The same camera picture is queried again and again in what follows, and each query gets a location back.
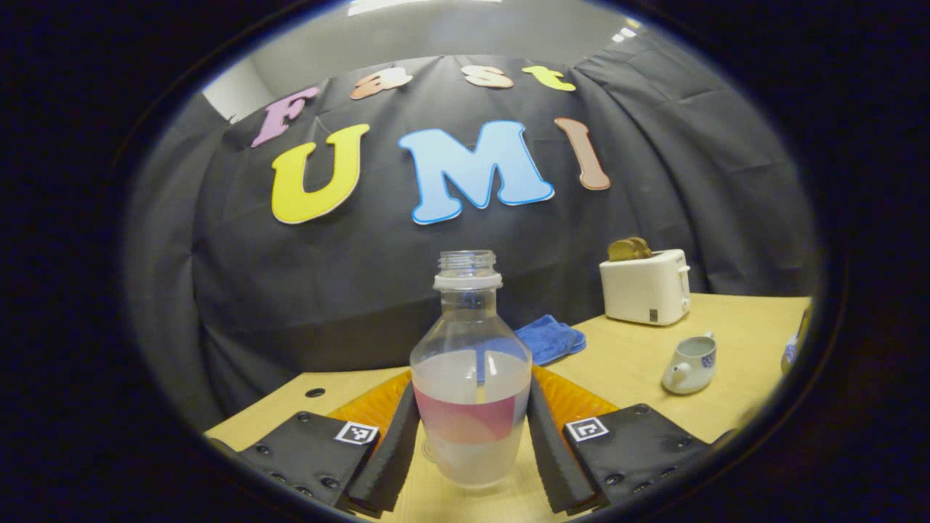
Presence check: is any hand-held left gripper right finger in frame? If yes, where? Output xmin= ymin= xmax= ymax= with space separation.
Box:
xmin=526 ymin=365 xmax=736 ymax=516

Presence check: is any ceiling light panel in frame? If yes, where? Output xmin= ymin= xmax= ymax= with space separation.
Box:
xmin=347 ymin=0 xmax=503 ymax=16

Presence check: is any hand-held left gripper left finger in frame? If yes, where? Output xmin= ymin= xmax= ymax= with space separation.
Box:
xmin=206 ymin=370 xmax=421 ymax=519

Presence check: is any clear plastic water bottle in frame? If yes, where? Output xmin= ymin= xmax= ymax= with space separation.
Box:
xmin=409 ymin=250 xmax=534 ymax=489

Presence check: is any black backdrop cloth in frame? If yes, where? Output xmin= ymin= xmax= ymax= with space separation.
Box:
xmin=122 ymin=32 xmax=823 ymax=431

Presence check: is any blue folded towel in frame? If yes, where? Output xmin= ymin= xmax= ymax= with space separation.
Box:
xmin=514 ymin=314 xmax=588 ymax=367

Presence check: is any white toaster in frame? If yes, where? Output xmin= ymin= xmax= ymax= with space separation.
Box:
xmin=599 ymin=248 xmax=692 ymax=327

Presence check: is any white blue teacup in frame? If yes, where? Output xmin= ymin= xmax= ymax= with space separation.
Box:
xmin=660 ymin=332 xmax=719 ymax=396

